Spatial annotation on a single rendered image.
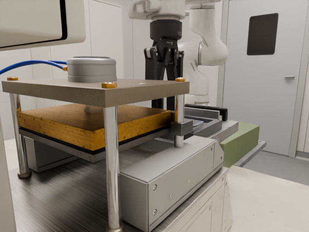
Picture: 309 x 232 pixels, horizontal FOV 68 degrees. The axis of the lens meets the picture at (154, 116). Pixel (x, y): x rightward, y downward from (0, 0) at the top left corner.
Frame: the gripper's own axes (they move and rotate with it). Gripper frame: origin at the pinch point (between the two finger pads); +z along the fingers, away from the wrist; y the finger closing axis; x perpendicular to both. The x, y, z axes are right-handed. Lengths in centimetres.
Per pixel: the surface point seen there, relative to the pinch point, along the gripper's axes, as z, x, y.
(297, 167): 105, -13, 251
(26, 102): 29, 235, 65
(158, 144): 7.4, -2.4, -5.9
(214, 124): 3.9, -10.2, 6.8
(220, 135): 7.1, -11.2, 9.0
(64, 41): -12.1, -16.3, -36.2
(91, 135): -2.3, -10.6, -30.2
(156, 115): -2.6, -10.7, -17.5
